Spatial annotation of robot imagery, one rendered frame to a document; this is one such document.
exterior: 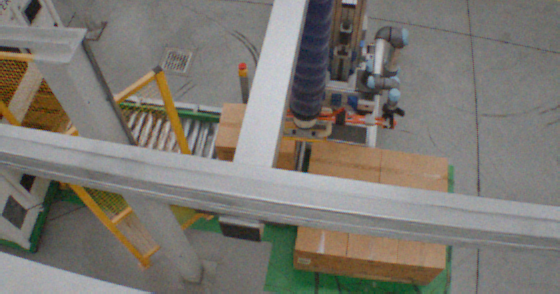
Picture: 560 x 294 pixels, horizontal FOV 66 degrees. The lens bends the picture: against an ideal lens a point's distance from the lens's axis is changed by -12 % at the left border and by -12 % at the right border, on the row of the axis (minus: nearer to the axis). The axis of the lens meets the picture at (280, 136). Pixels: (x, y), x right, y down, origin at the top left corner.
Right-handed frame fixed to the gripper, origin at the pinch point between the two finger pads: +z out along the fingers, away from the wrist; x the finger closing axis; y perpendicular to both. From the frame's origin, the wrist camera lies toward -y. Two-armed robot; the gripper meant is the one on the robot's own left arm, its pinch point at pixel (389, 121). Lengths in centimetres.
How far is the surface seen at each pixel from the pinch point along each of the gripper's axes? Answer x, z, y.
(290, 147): 14, 28, 69
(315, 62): 12, -71, 56
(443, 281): 80, 123, -78
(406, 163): -6, 69, -28
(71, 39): 97, -177, 136
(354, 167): 3, 69, 17
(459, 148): -59, 123, -97
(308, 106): 11, -24, 58
